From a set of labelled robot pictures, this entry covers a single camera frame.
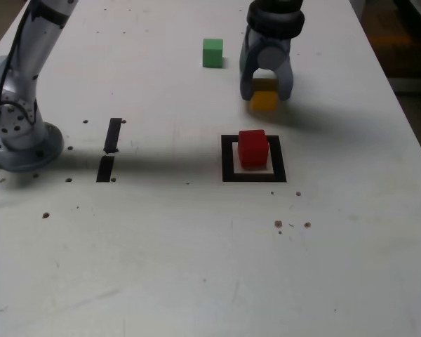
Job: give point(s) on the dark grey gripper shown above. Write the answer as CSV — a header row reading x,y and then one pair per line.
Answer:
x,y
277,42

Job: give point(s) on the yellow cube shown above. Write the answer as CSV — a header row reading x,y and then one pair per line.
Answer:
x,y
265,100

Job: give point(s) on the green cube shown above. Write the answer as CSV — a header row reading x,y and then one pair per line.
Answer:
x,y
213,52

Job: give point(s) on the red cube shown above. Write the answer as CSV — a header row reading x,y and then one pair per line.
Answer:
x,y
252,149

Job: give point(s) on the black tape square outline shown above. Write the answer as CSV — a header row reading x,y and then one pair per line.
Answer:
x,y
227,158

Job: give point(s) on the brown wooden furniture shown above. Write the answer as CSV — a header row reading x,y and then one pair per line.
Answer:
x,y
407,42

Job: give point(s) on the black tape strip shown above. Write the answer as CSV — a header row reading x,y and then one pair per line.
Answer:
x,y
105,168

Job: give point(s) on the grey metal rail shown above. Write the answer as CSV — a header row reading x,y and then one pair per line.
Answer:
x,y
414,85

